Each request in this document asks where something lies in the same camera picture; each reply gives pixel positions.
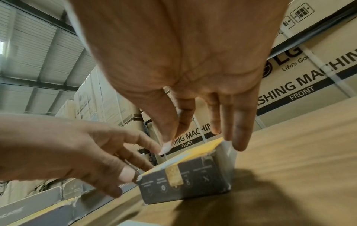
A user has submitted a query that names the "yellow box handled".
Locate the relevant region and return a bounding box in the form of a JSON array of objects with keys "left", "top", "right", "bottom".
[{"left": 136, "top": 137, "right": 238, "bottom": 206}]

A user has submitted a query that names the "person's right hand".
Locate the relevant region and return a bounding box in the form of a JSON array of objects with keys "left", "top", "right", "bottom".
[{"left": 68, "top": 0, "right": 291, "bottom": 153}]

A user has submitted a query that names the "group of yellow boxes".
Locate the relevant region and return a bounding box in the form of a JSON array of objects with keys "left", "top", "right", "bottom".
[{"left": 0, "top": 177, "right": 140, "bottom": 226}]

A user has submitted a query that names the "black stretch wrap band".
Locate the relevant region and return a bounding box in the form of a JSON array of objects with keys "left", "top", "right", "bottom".
[{"left": 268, "top": 0, "right": 357, "bottom": 58}]

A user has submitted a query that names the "person's left hand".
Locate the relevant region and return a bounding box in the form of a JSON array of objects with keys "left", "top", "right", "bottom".
[{"left": 0, "top": 114, "right": 164, "bottom": 198}]

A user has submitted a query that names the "stack of large printed cartons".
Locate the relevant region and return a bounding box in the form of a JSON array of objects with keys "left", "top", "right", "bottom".
[{"left": 0, "top": 0, "right": 357, "bottom": 203}]

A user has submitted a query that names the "small white label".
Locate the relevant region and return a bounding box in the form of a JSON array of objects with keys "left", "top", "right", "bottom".
[{"left": 159, "top": 141, "right": 175, "bottom": 155}]

